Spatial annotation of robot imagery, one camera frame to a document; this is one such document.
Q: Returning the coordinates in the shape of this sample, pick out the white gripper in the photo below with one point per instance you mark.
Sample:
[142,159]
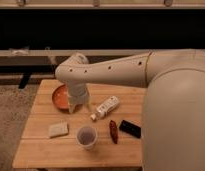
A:
[78,94]

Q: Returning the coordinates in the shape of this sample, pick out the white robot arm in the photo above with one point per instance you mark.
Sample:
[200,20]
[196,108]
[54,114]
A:
[173,111]

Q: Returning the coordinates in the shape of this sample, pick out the black rectangular box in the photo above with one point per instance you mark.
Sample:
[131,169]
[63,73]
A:
[130,128]

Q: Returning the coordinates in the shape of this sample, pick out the grey horizontal rail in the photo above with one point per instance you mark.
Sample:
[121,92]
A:
[26,57]

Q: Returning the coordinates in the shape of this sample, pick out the clear plastic cup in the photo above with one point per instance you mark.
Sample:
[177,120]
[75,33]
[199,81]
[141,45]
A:
[86,137]

